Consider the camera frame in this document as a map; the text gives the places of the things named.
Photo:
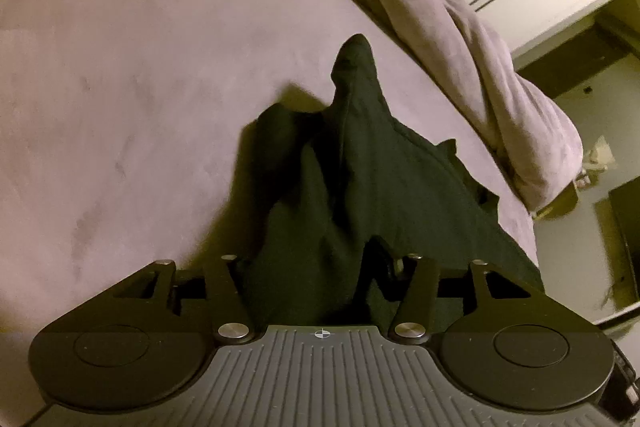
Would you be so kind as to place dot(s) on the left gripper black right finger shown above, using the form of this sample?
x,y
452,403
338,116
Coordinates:
x,y
501,340

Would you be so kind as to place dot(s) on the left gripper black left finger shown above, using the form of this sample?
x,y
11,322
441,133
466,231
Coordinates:
x,y
141,341

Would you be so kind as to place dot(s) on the black large garment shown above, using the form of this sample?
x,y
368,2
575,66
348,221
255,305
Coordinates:
x,y
337,197

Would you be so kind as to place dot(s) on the purple crumpled duvet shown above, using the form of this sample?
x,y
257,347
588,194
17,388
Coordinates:
x,y
472,65

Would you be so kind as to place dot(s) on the purple bed sheet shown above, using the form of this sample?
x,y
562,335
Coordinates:
x,y
124,125

